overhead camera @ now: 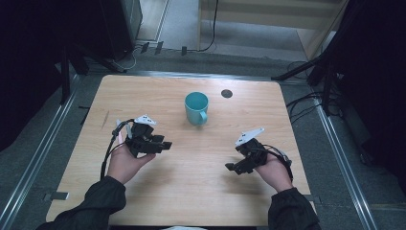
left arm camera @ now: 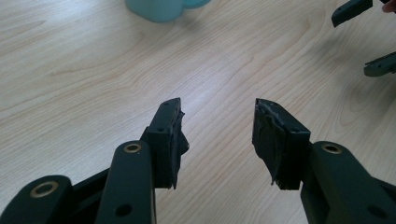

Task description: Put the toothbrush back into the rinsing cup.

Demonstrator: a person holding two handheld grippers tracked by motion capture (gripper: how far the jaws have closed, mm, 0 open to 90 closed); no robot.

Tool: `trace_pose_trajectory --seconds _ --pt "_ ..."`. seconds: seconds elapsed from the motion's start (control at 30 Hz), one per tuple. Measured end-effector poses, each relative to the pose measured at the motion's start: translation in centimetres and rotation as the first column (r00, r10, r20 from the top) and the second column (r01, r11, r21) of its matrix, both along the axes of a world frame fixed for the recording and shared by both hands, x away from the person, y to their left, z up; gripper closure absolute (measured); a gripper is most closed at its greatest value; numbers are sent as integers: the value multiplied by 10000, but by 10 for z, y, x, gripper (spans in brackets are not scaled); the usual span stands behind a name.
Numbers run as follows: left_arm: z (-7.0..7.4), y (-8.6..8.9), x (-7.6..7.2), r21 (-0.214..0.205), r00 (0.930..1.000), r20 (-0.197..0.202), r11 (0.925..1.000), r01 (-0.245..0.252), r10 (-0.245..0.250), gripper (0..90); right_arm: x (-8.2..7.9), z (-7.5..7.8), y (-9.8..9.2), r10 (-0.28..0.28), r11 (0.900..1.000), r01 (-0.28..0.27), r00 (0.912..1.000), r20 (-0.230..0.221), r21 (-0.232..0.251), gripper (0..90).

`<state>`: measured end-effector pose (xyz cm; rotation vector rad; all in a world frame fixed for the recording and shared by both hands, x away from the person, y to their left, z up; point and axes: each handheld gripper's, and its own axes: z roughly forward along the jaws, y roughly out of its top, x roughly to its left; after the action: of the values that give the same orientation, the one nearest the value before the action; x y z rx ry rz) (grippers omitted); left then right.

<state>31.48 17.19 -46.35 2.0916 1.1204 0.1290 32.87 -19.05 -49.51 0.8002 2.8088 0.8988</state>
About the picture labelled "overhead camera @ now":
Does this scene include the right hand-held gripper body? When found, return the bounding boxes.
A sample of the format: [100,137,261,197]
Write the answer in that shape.
[234,126,269,176]

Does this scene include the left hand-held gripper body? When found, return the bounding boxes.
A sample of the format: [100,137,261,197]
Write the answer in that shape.
[124,114,165,158]

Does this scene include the teal mug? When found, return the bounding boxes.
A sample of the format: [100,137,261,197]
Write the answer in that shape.
[184,91,210,127]

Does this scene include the person's left hand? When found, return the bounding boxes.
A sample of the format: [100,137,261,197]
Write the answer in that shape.
[106,131,157,185]

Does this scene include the person's right hand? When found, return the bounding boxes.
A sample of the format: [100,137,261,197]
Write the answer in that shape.
[254,153,294,194]

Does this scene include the black tripod stand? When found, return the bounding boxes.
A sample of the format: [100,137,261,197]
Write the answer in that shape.
[271,37,349,116]

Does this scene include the black cabinet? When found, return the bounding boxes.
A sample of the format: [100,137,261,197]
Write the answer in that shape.
[95,0,144,63]

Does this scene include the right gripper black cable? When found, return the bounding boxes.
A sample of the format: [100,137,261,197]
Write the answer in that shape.
[252,144,294,183]

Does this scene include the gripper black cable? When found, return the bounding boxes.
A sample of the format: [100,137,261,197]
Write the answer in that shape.
[252,144,294,183]
[100,118,136,181]

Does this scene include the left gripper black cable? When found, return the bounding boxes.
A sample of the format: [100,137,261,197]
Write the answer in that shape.
[100,118,136,181]

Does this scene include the black floor cables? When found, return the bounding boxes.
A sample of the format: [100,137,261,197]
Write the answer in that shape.
[285,60,344,126]

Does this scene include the metal floor rail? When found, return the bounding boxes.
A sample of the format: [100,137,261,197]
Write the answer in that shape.
[0,75,80,230]
[314,97,381,230]

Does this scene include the black hanging cable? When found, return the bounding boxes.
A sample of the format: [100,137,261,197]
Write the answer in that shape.
[186,0,220,54]

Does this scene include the light wooden frame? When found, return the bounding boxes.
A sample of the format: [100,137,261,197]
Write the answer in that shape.
[196,0,350,61]

